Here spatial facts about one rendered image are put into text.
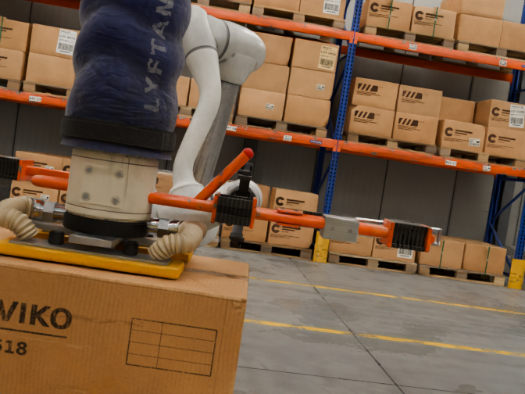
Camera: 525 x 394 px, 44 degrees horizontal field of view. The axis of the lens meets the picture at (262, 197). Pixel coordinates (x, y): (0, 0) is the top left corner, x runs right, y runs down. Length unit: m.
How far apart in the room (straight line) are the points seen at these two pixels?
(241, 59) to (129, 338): 1.15
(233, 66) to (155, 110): 0.86
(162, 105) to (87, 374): 0.51
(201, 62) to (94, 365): 1.03
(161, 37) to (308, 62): 7.43
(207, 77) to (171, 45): 0.64
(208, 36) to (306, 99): 6.68
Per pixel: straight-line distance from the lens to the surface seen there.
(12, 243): 1.28
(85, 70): 1.29
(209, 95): 1.91
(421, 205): 10.40
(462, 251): 9.31
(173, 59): 1.29
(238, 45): 2.09
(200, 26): 2.01
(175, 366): 1.19
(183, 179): 1.81
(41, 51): 8.82
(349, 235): 1.32
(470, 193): 10.67
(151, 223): 1.33
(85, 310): 1.19
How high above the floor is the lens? 1.18
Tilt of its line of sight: 3 degrees down
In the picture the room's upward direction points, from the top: 9 degrees clockwise
